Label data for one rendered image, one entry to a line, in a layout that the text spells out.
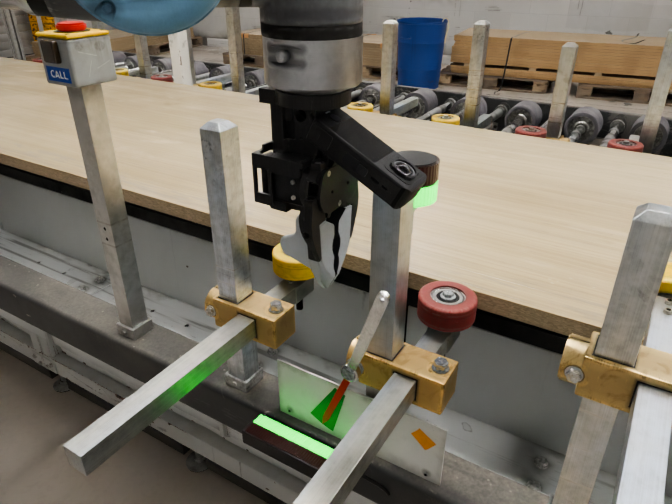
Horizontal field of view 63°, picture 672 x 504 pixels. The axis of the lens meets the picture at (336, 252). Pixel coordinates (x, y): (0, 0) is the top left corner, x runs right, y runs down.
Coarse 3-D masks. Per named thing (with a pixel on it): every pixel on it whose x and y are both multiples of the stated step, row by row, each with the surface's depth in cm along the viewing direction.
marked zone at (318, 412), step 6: (336, 390) 75; (330, 396) 76; (342, 396) 75; (324, 402) 78; (342, 402) 76; (318, 408) 79; (324, 408) 78; (336, 408) 77; (312, 414) 80; (318, 414) 79; (336, 414) 77; (330, 420) 78; (336, 420) 78; (330, 426) 79
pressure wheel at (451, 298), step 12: (432, 288) 76; (444, 288) 77; (456, 288) 77; (468, 288) 76; (420, 300) 74; (432, 300) 74; (444, 300) 74; (456, 300) 74; (468, 300) 74; (420, 312) 75; (432, 312) 72; (444, 312) 72; (456, 312) 72; (468, 312) 72; (432, 324) 73; (444, 324) 72; (456, 324) 72; (468, 324) 73
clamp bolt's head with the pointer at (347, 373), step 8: (344, 368) 70; (360, 368) 70; (344, 376) 70; (352, 376) 69; (344, 384) 73; (336, 392) 75; (344, 392) 74; (336, 400) 75; (328, 408) 77; (328, 416) 78
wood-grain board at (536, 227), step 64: (0, 64) 236; (0, 128) 149; (64, 128) 149; (128, 128) 149; (192, 128) 149; (256, 128) 149; (384, 128) 149; (448, 128) 149; (128, 192) 110; (192, 192) 109; (448, 192) 109; (512, 192) 109; (576, 192) 109; (640, 192) 109; (448, 256) 86; (512, 256) 86; (576, 256) 86; (576, 320) 71
